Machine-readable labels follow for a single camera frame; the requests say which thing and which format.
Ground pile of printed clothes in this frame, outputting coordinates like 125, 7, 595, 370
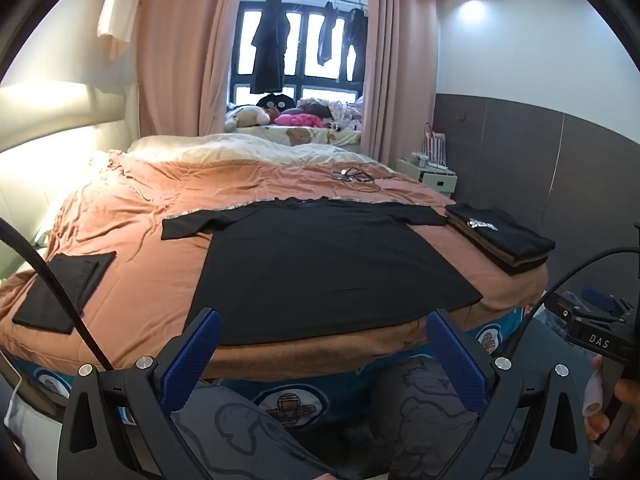
297, 97, 366, 131

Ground striped gift bag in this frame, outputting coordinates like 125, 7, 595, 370
422, 122, 451, 168

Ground black braided cable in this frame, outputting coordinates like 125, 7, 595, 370
0, 217, 113, 373

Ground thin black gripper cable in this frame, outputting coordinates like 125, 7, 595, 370
502, 247, 640, 358

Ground white plush toy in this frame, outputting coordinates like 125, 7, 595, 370
224, 105, 273, 133

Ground cream headboard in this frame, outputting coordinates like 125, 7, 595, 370
0, 82, 141, 281

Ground stack of folded clothes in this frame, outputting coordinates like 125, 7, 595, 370
444, 202, 557, 277

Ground small dark hanging garment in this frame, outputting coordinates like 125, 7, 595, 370
316, 1, 346, 67

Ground charger cables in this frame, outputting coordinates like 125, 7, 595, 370
331, 165, 381, 193

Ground bear print sheet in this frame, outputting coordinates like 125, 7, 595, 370
235, 125, 363, 147

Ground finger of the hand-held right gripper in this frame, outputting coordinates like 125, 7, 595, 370
544, 286, 626, 331

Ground pink cloth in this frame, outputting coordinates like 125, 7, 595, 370
275, 112, 326, 129

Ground wide pink curtain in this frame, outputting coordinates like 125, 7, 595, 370
107, 0, 251, 138

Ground brown blanket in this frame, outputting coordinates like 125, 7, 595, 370
0, 150, 548, 378

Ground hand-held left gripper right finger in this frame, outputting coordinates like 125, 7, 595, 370
426, 308, 593, 480

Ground black plush toy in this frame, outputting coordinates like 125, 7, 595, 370
256, 92, 296, 111

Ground grey printed pants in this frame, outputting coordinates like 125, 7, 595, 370
170, 352, 506, 480

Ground black t-shirt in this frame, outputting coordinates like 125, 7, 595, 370
161, 199, 483, 347

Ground narrow pink curtain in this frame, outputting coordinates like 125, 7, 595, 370
362, 0, 441, 166

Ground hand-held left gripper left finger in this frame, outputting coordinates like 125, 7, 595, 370
56, 307, 223, 480

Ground long black hanging garment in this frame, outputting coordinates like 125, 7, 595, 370
250, 0, 286, 95

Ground white bedside cabinet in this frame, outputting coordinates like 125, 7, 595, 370
396, 157, 458, 196

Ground cream duvet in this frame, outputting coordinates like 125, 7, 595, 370
127, 135, 376, 166

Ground folded black cloth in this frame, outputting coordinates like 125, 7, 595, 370
11, 251, 117, 335

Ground white hanging shirt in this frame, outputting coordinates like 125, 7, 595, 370
96, 0, 146, 43

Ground person's right hand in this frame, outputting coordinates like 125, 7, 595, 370
582, 355, 640, 453

